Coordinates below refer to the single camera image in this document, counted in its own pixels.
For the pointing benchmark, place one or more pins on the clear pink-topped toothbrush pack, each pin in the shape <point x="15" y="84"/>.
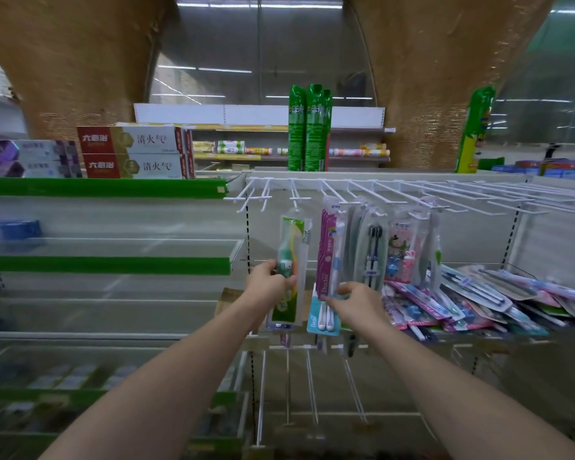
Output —
<point x="424" y="234"/>

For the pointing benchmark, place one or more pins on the blue product box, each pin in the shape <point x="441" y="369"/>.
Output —
<point x="9" y="229"/>

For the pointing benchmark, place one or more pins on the red white toothpaste box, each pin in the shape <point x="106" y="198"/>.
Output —
<point x="144" y="138"/>
<point x="148" y="166"/>
<point x="188" y="141"/>
<point x="191" y="166"/>

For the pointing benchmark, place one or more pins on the person's right hand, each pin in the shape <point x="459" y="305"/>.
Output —
<point x="361" y="308"/>

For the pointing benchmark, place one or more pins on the person's left forearm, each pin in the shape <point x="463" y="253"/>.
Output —
<point x="153" y="397"/>

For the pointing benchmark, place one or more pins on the pile of toothbrush packs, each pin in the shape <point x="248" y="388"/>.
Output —
<point x="484" y="292"/>

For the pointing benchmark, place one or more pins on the brown cardboard tray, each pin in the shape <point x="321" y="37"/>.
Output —
<point x="225" y="301"/>

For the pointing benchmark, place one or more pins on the white shelf unit yellow strips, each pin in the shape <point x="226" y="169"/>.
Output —
<point x="182" y="113"/>

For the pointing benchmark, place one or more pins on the row of colourful wrap rolls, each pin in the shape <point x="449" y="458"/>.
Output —
<point x="354" y="152"/>

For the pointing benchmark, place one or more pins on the green label toothbrush pack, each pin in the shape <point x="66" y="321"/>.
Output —
<point x="292" y="234"/>

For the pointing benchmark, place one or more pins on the person's right forearm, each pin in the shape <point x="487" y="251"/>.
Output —
<point x="469" y="397"/>

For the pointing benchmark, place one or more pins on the green yellow spray can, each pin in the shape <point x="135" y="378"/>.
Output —
<point x="474" y="129"/>

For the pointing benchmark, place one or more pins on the woven brown column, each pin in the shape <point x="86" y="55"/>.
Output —
<point x="86" y="57"/>
<point x="436" y="57"/>

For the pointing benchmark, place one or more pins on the row of colourful boxes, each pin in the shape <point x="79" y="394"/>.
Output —
<point x="556" y="171"/>

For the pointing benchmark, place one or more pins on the tall green spray can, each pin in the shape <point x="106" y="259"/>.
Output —
<point x="296" y="129"/>
<point x="315" y="129"/>

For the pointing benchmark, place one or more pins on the oval twin black toothbrush pack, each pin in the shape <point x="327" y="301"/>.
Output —
<point x="374" y="253"/>

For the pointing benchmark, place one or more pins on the clear green toothbrush pack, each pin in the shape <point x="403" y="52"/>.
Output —
<point x="437" y="253"/>

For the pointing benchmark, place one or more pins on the green spray can red side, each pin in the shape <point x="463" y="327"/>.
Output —
<point x="328" y="129"/>

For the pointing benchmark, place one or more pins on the pink label toothbrush pack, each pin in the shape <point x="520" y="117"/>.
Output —
<point x="320" y="244"/>
<point x="329" y="253"/>

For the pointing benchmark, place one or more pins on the person's left hand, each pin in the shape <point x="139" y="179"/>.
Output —
<point x="268" y="289"/>

